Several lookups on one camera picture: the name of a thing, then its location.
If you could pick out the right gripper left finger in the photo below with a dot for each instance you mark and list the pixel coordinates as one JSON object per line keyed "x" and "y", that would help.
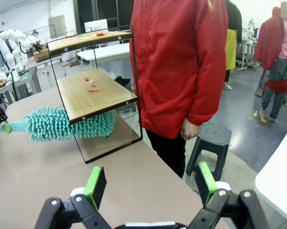
{"x": 95, "y": 188}

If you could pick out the orange paper scrap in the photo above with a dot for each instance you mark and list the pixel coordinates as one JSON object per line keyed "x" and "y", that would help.
{"x": 95, "y": 90}

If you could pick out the grey metal workbench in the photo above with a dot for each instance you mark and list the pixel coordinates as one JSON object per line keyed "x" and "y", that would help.
{"x": 26, "y": 76}

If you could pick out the black frame wooden shelf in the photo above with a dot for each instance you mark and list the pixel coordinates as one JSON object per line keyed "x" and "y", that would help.
{"x": 105, "y": 102}

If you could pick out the small brown box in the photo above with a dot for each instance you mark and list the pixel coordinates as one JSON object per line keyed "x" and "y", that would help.
{"x": 40, "y": 56}

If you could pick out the background person in dark trousers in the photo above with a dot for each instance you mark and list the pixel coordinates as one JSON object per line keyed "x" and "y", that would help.
{"x": 269, "y": 43}

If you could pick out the black bag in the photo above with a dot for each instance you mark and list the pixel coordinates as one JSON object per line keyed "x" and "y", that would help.
{"x": 123, "y": 83}

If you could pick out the left forearm in red sleeve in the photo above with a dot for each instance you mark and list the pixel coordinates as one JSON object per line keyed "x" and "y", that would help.
{"x": 205, "y": 100}

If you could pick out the grey wall cabinet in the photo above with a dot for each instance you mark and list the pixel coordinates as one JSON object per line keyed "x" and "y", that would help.
{"x": 57, "y": 26}

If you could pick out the small pink-red paper scrap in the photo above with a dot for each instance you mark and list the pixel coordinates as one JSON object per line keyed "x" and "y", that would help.
{"x": 93, "y": 86}

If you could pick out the pink paper scrap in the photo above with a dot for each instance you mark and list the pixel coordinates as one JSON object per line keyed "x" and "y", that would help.
{"x": 71, "y": 36}

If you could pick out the person's left hand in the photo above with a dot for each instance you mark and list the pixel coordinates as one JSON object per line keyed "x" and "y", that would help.
{"x": 189, "y": 131}

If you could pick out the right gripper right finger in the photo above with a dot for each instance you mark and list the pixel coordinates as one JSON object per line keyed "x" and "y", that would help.
{"x": 206, "y": 186}

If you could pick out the person in red jacket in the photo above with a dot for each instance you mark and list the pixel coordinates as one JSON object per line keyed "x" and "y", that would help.
{"x": 176, "y": 59}

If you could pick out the white table with rounded corner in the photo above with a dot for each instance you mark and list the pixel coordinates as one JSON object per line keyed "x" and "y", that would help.
{"x": 281, "y": 181}
{"x": 105, "y": 51}

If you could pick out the red paper scrap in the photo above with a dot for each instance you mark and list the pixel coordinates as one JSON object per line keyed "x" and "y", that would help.
{"x": 101, "y": 34}
{"x": 86, "y": 79}

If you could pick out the black plastic stool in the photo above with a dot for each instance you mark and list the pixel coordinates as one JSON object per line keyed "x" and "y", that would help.
{"x": 215, "y": 133}

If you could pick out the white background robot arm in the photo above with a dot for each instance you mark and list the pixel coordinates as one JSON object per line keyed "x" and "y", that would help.
{"x": 8, "y": 57}
{"x": 249, "y": 27}

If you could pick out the teal chenille duster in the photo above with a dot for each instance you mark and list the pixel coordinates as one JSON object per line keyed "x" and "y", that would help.
{"x": 47, "y": 124}

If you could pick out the white rectangular panel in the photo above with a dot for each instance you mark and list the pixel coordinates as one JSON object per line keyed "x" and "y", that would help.
{"x": 95, "y": 25}

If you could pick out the person in yellow apron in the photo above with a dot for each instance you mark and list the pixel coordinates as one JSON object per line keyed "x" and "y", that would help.
{"x": 230, "y": 47}

